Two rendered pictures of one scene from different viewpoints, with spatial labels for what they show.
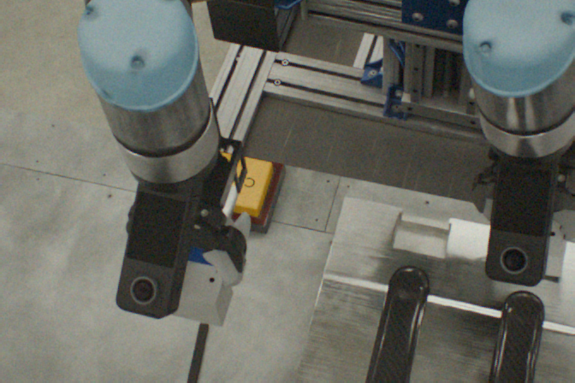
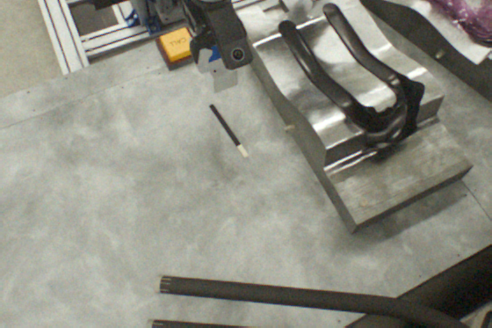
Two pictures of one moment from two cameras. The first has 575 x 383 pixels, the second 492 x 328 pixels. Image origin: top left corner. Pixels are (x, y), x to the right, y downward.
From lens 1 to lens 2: 0.51 m
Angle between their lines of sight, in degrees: 26
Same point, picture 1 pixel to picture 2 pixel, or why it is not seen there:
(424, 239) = (272, 13)
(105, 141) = (97, 69)
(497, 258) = not seen: outside the picture
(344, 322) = (276, 55)
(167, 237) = (233, 26)
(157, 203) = (220, 15)
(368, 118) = (143, 40)
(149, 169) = not seen: outside the picture
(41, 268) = (119, 133)
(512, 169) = not seen: outside the picture
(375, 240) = (260, 21)
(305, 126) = not seen: hidden behind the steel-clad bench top
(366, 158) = not seen: hidden behind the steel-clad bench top
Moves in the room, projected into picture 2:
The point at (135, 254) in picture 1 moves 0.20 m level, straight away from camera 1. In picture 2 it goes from (224, 42) to (112, 2)
